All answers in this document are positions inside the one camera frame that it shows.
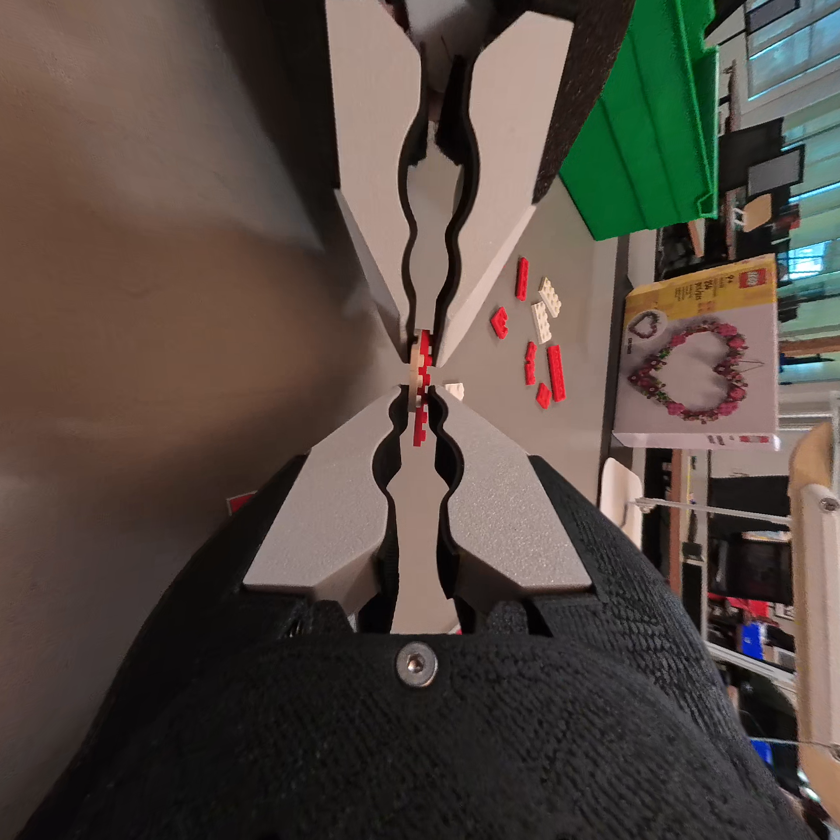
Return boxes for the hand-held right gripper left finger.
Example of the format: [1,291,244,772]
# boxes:
[241,386,404,631]

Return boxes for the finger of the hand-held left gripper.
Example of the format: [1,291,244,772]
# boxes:
[432,10,576,368]
[325,0,423,363]

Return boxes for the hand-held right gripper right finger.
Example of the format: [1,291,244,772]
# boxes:
[427,387,595,627]

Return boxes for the red white toy brick frame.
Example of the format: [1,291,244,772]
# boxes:
[226,491,462,635]

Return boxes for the green plastic bin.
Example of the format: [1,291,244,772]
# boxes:
[656,0,721,221]
[558,0,706,240]

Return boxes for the small red white brick assembly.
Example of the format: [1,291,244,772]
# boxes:
[408,328,435,448]

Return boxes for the yellow white toy set box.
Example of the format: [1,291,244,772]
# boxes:
[612,255,782,452]

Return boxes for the wooden book stand white base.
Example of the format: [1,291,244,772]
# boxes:
[600,423,840,805]

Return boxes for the large black wall screen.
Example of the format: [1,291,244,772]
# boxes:
[718,117,786,193]

